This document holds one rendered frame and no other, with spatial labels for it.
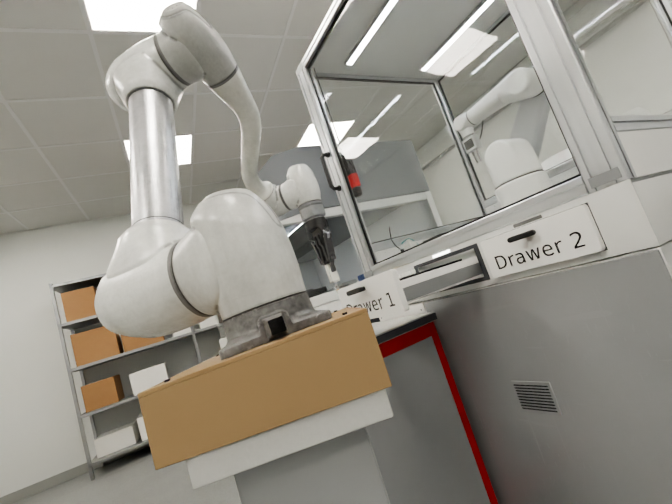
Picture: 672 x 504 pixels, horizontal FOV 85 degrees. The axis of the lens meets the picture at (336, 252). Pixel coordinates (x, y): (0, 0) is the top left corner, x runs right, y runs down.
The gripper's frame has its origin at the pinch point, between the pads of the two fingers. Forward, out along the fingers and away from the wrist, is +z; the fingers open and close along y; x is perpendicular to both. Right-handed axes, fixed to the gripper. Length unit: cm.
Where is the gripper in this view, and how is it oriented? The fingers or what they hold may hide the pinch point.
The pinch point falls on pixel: (332, 272)
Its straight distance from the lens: 129.9
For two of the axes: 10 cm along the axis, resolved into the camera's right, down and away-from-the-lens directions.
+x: -8.5, 2.1, -4.8
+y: -4.3, 2.6, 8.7
